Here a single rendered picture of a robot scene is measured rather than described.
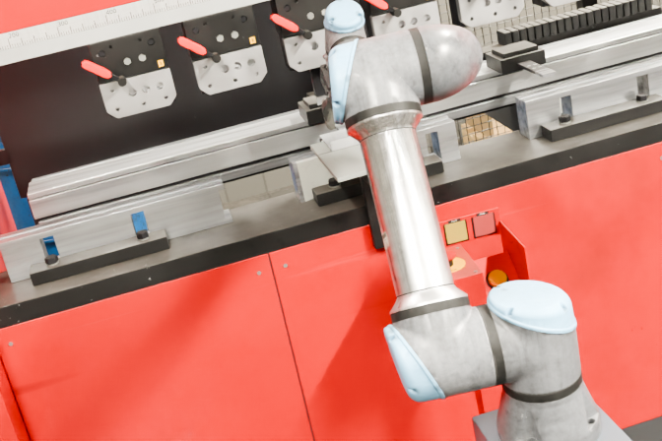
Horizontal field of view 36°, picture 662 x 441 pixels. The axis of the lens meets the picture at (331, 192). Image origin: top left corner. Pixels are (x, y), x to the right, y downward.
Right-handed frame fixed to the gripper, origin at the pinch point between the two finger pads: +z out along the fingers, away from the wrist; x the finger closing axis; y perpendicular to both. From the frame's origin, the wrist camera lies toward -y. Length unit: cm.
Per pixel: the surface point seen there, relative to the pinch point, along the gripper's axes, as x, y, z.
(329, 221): 9.0, -16.0, 11.1
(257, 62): 15.1, 15.1, -9.5
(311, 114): 2.5, 18.8, 20.6
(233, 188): 10, 141, 248
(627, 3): -93, 35, 32
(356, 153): 0.3, -7.6, -0.1
